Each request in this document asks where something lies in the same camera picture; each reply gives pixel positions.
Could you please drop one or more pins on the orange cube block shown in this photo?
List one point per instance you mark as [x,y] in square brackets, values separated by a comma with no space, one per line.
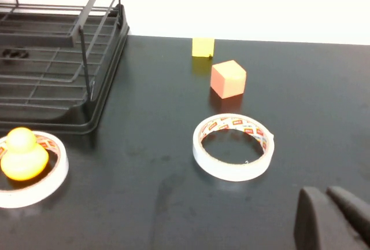
[227,79]

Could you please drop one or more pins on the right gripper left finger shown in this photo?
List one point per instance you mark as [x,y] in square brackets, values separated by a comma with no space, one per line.
[321,224]

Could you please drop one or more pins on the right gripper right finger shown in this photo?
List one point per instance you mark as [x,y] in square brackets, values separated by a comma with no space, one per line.
[354,206]

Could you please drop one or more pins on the white tape roll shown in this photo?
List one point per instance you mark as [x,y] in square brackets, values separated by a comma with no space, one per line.
[231,173]
[43,190]

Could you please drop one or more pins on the yellow rubber duck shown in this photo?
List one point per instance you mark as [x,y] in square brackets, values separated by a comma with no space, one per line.
[24,160]

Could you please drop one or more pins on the yellow cube block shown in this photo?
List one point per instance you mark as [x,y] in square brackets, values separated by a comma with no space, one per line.
[202,47]

